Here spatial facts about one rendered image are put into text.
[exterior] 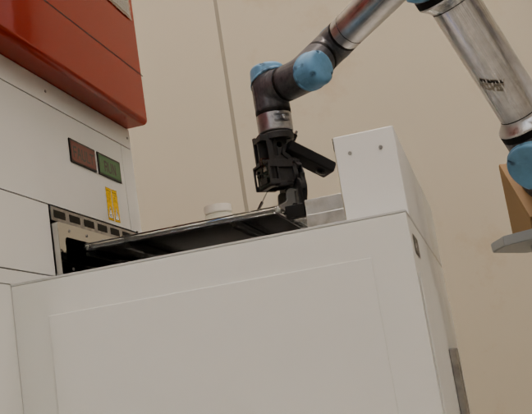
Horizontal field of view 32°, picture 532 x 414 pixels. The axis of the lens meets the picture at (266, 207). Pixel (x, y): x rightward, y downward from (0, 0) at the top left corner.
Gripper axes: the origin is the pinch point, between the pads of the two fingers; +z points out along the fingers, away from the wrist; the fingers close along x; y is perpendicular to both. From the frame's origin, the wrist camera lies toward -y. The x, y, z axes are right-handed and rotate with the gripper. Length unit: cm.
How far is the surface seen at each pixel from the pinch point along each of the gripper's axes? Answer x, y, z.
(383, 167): 52, 15, 2
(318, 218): 29.7, 13.6, 4.2
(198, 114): -160, -55, -79
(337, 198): 31.5, 10.3, 1.3
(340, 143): 48, 19, -4
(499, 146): -107, -160, -47
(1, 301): 20, 66, 12
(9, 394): 20, 66, 26
